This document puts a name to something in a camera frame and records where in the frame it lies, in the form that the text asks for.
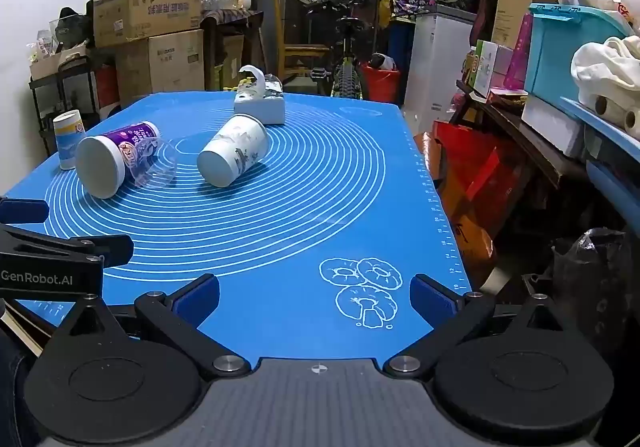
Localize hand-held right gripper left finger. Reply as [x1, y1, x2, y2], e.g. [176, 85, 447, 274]
[47, 273, 252, 380]

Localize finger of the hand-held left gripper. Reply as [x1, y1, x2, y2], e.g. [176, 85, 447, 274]
[0, 224, 135, 264]
[0, 196, 50, 224]

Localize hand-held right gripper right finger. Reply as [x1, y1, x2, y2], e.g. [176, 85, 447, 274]
[382, 273, 576, 379]

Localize white cup with purple label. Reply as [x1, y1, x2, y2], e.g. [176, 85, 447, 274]
[75, 121, 162, 200]

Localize small white cup blue label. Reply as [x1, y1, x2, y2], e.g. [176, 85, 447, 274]
[53, 110, 84, 170]

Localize clear plastic cup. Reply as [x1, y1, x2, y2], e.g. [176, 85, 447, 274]
[131, 137, 178, 190]

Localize white cup with landscape print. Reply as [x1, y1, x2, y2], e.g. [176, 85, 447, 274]
[196, 114, 269, 188]

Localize red and orange bags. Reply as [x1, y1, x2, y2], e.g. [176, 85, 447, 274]
[414, 119, 503, 274]

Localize black metal shelf rack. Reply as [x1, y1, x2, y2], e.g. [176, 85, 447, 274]
[29, 59, 121, 158]

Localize blue silicone baking mat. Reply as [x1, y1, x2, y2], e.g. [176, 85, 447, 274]
[0, 91, 473, 362]

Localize black plastic bag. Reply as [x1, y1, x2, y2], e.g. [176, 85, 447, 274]
[551, 227, 632, 354]

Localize plain brown cardboard box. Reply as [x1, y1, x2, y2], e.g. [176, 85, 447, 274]
[116, 29, 206, 108]

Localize white flat box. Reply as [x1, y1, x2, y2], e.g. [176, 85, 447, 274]
[521, 94, 587, 158]

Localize red bucket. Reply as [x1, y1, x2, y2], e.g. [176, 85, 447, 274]
[361, 63, 402, 102]

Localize large printed cardboard box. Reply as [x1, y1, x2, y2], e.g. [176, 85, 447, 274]
[93, 0, 203, 48]

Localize white and green box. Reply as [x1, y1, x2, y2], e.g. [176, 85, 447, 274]
[472, 40, 499, 98]

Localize white chest freezer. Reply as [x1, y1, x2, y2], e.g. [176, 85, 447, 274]
[403, 4, 478, 122]

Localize dark wooden side table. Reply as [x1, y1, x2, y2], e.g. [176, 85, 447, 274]
[200, 7, 264, 92]

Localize pink box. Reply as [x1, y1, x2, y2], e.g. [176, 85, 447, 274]
[502, 13, 534, 90]

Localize black bicycle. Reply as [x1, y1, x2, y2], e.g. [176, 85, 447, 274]
[275, 0, 401, 100]

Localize wooden chair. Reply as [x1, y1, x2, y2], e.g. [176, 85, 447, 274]
[272, 0, 331, 84]

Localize light blue storage bin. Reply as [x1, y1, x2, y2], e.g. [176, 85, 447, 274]
[523, 3, 634, 101]

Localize white cloth bundle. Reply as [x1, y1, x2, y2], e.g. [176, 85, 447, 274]
[571, 36, 640, 138]

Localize white box with hook handle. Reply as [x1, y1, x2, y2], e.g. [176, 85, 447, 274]
[233, 65, 286, 126]

